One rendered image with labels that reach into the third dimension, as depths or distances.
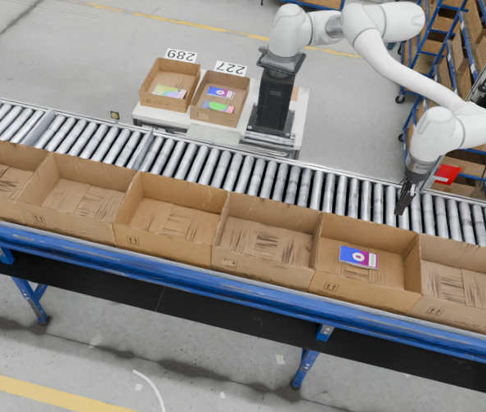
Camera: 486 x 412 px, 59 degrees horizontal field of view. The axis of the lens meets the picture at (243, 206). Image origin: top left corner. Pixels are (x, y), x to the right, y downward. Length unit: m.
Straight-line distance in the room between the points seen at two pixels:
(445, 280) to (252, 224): 0.84
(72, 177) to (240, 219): 0.78
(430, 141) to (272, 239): 0.79
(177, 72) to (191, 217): 1.30
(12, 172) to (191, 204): 0.84
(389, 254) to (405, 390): 0.99
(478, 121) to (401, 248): 0.68
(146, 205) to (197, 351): 0.97
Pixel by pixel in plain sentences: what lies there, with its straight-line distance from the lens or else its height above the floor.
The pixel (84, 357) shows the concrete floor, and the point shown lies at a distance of 2.61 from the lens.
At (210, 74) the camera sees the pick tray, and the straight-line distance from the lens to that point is 2.84.
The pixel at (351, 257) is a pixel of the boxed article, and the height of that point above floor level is 0.90.
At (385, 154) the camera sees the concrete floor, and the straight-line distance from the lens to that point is 3.84.
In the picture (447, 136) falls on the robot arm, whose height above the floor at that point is 1.60.
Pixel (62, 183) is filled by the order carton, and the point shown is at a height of 0.89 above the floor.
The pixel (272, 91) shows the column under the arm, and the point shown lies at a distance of 2.41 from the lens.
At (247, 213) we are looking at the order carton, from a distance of 1.87.
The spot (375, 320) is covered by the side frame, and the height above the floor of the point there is 0.91.
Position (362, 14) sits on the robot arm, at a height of 1.67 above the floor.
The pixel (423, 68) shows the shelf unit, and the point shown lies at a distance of 4.41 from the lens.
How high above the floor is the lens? 2.38
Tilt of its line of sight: 50 degrees down
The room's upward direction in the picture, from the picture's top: 8 degrees clockwise
